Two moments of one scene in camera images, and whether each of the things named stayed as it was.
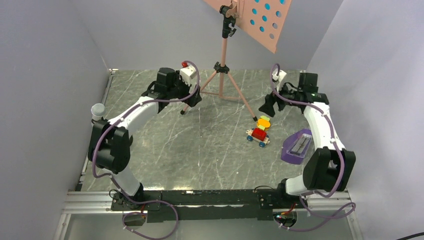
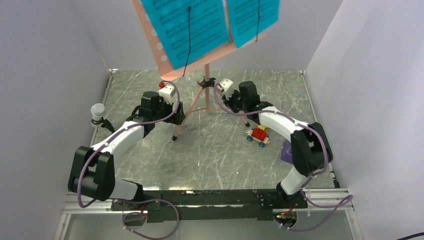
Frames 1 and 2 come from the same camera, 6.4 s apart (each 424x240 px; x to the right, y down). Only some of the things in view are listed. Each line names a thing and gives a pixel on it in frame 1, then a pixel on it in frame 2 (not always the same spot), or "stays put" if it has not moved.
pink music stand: [265, 20] -> [206, 86]
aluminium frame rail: [336, 202] stays put
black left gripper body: [180, 90] -> [165, 109]
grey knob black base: [97, 110] stays put
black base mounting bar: [211, 205] stays put
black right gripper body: [288, 94] -> [235, 102]
